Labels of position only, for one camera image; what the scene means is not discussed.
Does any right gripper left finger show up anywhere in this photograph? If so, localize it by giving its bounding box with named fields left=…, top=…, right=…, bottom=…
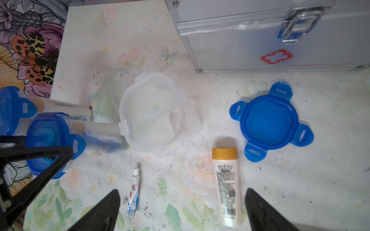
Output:
left=69, top=189, right=120, bottom=231

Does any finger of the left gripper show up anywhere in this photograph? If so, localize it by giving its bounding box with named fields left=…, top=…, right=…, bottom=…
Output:
left=1, top=146, right=74, bottom=228
left=0, top=135, right=26, bottom=146

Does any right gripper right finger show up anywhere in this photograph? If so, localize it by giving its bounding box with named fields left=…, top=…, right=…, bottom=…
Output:
left=245, top=188, right=299, bottom=231

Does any blue lid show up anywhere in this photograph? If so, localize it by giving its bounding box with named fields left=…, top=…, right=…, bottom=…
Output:
left=26, top=112, right=89, bottom=179
left=1, top=86, right=38, bottom=136
left=229, top=81, right=314, bottom=162

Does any blue toothbrush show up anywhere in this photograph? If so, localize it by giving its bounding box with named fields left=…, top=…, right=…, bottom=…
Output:
left=82, top=132, right=123, bottom=151

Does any white bottle back label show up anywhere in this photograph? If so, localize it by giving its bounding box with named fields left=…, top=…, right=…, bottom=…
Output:
left=212, top=147, right=243, bottom=228

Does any small toothpaste tube left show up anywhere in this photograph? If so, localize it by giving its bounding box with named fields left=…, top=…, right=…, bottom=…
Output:
left=128, top=167, right=140, bottom=220

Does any clear plastic cup back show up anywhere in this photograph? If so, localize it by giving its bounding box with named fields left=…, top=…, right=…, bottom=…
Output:
left=119, top=73, right=202, bottom=153

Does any silver metal first-aid case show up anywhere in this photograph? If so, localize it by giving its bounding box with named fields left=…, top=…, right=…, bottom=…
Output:
left=166, top=1, right=370, bottom=73

